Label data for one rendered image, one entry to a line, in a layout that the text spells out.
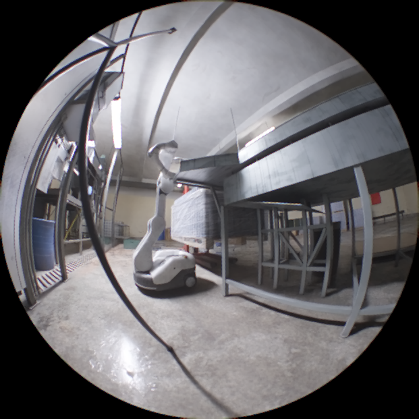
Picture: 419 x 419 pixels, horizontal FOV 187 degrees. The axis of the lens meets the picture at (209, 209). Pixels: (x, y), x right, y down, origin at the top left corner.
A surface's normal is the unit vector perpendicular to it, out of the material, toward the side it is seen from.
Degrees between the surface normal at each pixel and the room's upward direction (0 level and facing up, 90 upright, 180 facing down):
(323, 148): 90
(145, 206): 90
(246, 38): 180
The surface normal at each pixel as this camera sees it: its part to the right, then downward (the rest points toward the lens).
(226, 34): 0.03, 0.98
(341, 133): -0.86, -0.07
